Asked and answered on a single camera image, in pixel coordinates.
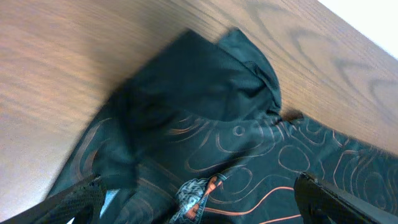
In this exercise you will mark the black orange-patterned jersey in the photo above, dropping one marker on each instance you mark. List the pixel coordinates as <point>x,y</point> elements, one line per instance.
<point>196,136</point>

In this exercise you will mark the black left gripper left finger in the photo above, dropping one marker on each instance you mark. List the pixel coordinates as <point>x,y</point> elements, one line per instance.
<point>80,203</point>

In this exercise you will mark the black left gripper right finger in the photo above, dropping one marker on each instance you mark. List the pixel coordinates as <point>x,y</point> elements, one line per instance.
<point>320,202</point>

